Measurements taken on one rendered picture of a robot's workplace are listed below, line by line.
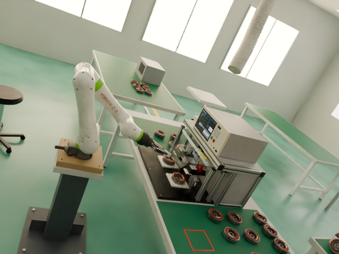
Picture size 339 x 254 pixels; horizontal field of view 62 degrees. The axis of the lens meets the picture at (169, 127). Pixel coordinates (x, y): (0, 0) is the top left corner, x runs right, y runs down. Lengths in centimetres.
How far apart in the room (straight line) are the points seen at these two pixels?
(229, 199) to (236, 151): 40
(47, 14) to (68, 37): 55
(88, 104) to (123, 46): 496
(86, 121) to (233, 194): 123
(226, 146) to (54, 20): 499
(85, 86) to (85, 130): 28
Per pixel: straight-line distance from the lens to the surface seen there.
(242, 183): 225
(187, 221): 197
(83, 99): 167
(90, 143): 179
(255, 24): 344
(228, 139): 205
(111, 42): 653
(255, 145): 222
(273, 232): 239
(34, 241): 251
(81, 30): 643
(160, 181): 215
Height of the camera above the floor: 192
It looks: 22 degrees down
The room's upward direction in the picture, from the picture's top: 24 degrees clockwise
